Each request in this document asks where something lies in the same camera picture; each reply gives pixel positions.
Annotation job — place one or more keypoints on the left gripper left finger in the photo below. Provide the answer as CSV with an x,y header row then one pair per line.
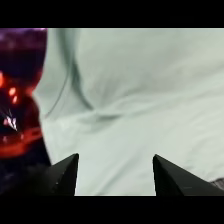
x,y
65,178

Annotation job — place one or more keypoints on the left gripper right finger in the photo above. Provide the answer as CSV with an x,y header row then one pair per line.
x,y
173,181

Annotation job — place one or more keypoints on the light green T-shirt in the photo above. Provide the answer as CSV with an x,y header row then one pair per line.
x,y
140,100

